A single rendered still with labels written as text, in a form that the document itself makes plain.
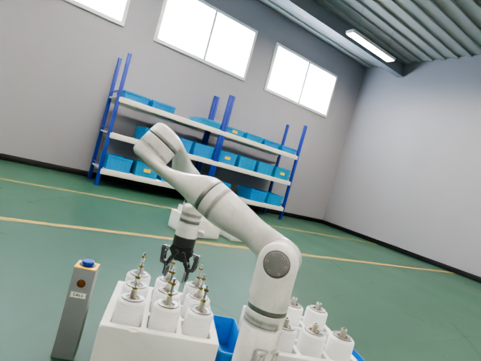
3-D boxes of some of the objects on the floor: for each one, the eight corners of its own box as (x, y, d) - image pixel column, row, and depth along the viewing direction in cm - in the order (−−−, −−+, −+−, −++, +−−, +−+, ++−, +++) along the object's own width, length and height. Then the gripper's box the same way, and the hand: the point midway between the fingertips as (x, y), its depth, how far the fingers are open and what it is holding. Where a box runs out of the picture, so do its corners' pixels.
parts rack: (283, 220, 715) (308, 126, 709) (93, 184, 508) (127, 51, 503) (264, 212, 768) (288, 125, 762) (85, 177, 561) (116, 57, 555)
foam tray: (205, 395, 119) (219, 344, 119) (84, 379, 111) (99, 324, 111) (197, 336, 157) (208, 297, 157) (107, 321, 150) (118, 280, 149)
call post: (72, 361, 118) (95, 271, 117) (50, 357, 117) (74, 267, 116) (78, 349, 125) (100, 264, 124) (56, 346, 124) (79, 260, 123)
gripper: (161, 228, 119) (149, 274, 119) (203, 242, 116) (190, 289, 117) (170, 226, 126) (158, 269, 127) (210, 238, 123) (197, 283, 124)
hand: (175, 275), depth 122 cm, fingers open, 6 cm apart
